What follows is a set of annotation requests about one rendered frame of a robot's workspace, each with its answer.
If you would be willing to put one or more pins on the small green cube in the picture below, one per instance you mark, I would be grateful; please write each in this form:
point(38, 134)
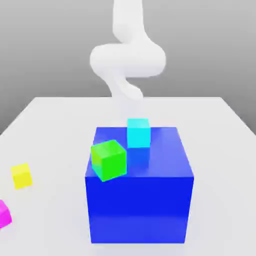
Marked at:
point(110, 162)

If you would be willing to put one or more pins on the large blue box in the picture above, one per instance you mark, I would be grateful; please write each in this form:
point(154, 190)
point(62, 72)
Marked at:
point(140, 200)

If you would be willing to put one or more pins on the small yellow cube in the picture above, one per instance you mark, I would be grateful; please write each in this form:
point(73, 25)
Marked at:
point(21, 177)

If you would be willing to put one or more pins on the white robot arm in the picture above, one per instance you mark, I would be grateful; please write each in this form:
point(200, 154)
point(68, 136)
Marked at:
point(128, 60)

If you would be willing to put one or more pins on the small magenta cube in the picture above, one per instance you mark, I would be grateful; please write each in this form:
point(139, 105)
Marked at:
point(4, 215)

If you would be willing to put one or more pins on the small cyan cube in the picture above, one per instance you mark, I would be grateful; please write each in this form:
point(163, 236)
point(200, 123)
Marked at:
point(138, 134)

